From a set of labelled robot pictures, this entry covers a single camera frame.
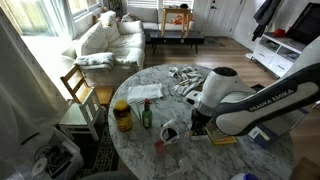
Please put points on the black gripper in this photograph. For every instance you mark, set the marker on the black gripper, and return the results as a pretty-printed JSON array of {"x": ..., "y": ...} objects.
[{"x": 199, "y": 122}]

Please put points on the yellow book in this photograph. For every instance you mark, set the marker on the yellow book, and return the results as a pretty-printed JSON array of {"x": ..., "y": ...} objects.
[{"x": 217, "y": 137}]

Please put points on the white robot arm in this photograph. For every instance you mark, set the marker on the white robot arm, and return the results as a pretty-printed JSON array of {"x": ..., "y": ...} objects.
[{"x": 234, "y": 108}]

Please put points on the clear plastic container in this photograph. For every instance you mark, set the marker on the clear plastic container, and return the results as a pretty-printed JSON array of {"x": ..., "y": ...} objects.
[{"x": 162, "y": 117}]

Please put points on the white mug with dark liquid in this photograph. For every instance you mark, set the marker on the white mug with dark liquid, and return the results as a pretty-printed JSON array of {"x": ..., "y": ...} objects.
[{"x": 169, "y": 135}]

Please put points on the striped grey cloth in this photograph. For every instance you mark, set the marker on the striped grey cloth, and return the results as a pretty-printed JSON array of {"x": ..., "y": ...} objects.
[{"x": 189, "y": 78}]

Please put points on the small red cup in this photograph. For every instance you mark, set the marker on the small red cup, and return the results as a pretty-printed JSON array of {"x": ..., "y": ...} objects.
[{"x": 159, "y": 147}]

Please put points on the green glass bottle red cap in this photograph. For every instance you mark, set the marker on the green glass bottle red cap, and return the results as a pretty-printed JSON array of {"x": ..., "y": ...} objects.
[{"x": 147, "y": 114}]

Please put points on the dark blue cardboard box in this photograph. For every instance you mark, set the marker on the dark blue cardboard box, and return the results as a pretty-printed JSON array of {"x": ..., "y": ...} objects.
[{"x": 268, "y": 132}]

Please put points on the amber jar yellow lid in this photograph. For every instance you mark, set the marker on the amber jar yellow lid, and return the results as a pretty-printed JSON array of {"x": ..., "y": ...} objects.
[{"x": 122, "y": 114}]

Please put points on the black coffee table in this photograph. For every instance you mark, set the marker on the black coffee table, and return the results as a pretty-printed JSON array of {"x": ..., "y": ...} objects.
[{"x": 176, "y": 38}]

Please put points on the white tv cabinet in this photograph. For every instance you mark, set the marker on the white tv cabinet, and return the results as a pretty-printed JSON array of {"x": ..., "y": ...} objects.
[{"x": 277, "y": 54}]

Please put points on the white sofa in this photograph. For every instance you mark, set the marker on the white sofa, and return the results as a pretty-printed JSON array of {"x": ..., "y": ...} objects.
[{"x": 125, "y": 43}]

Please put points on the wooden stool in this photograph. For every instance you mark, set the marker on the wooden stool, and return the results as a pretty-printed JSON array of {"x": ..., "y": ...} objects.
[{"x": 182, "y": 16}]

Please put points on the grey throw blanket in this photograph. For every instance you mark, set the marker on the grey throw blanket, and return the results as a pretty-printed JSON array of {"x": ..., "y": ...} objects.
[{"x": 104, "y": 61}]

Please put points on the white chair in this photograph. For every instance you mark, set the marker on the white chair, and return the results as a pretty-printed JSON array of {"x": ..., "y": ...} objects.
[{"x": 81, "y": 118}]

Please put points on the hanging dark jacket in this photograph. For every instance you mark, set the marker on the hanging dark jacket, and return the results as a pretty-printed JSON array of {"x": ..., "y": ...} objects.
[{"x": 263, "y": 16}]

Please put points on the wooden chair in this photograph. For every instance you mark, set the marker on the wooden chair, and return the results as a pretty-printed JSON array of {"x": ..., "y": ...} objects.
[{"x": 77, "y": 86}]

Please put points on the clear storage bin with cables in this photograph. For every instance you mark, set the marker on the clear storage bin with cables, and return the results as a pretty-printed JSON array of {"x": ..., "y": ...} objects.
[{"x": 49, "y": 155}]

